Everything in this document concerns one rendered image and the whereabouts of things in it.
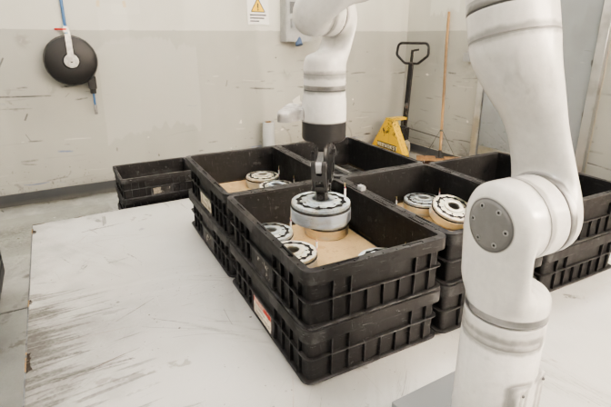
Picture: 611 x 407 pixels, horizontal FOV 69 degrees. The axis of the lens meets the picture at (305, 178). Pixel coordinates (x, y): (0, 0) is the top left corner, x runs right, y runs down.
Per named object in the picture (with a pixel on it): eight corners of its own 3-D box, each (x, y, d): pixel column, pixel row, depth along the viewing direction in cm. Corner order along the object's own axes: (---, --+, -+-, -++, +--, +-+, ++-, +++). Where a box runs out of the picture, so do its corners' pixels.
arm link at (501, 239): (532, 198, 42) (506, 351, 47) (595, 183, 46) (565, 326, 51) (459, 172, 50) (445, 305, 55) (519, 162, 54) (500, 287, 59)
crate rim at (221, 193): (336, 185, 116) (336, 177, 116) (225, 205, 103) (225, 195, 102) (274, 152, 150) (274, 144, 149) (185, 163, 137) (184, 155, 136)
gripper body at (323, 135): (344, 121, 71) (342, 177, 74) (347, 113, 79) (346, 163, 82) (297, 120, 72) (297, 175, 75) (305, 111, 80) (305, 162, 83)
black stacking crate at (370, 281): (443, 292, 85) (448, 239, 82) (305, 339, 72) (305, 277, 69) (335, 220, 119) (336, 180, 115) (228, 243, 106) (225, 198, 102)
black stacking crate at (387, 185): (545, 258, 99) (554, 210, 95) (445, 292, 86) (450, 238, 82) (422, 202, 132) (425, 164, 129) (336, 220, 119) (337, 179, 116)
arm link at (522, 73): (582, -4, 46) (517, -6, 42) (598, 253, 48) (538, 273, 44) (507, 23, 54) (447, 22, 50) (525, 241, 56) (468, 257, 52)
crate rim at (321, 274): (449, 247, 82) (450, 235, 82) (305, 288, 69) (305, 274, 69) (336, 185, 116) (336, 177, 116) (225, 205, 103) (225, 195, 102)
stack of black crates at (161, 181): (190, 226, 279) (184, 156, 265) (205, 244, 254) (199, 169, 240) (122, 240, 260) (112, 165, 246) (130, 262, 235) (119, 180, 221)
